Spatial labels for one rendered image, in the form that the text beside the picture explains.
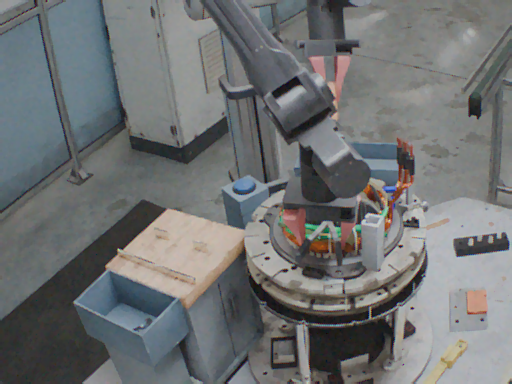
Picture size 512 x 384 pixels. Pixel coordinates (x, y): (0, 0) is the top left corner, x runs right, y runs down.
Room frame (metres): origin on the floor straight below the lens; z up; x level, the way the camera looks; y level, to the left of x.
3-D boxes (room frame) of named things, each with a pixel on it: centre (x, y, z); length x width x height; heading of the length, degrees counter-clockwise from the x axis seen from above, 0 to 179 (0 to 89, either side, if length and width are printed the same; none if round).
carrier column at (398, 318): (0.84, -0.22, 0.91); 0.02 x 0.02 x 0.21
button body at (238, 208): (1.18, 0.02, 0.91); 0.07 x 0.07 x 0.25; 30
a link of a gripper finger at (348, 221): (0.79, -0.10, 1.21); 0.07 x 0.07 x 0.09; 72
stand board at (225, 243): (0.96, 0.16, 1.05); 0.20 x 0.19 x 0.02; 143
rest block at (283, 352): (0.90, -0.01, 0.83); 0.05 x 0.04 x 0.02; 175
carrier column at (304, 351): (0.83, -0.04, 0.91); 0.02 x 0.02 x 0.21
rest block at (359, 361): (0.80, -0.14, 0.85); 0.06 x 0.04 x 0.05; 99
